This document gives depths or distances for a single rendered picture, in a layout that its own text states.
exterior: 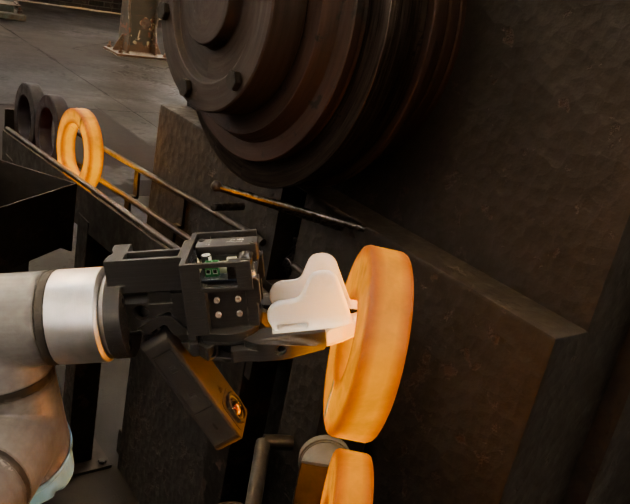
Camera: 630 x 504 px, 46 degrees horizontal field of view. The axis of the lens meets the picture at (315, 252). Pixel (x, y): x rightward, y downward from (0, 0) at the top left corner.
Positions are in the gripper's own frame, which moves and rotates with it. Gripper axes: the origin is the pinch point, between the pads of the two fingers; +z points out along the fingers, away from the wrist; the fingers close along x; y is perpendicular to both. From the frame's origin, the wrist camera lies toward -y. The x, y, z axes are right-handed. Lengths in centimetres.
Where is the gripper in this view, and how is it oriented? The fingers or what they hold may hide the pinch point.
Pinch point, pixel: (370, 321)
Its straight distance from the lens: 59.5
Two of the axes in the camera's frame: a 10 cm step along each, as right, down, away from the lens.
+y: -0.7, -9.3, -3.6
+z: 10.0, -0.6, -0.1
